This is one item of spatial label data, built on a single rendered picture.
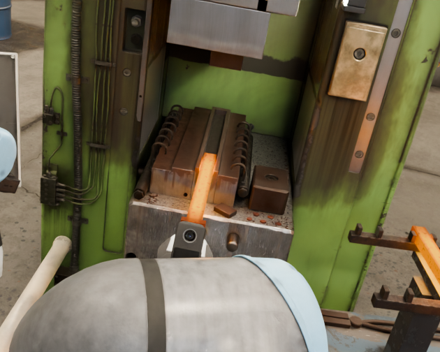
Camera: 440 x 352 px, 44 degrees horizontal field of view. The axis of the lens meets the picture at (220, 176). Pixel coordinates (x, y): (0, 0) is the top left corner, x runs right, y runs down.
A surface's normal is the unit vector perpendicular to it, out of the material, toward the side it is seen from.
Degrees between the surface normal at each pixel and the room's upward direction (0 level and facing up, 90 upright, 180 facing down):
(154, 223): 90
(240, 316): 36
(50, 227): 90
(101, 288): 22
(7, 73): 60
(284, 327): 51
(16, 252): 0
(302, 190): 90
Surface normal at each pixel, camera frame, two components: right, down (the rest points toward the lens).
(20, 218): 0.15, -0.88
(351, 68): -0.08, 0.44
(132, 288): 0.15, -0.72
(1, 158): 0.91, 0.31
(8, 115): 0.37, -0.03
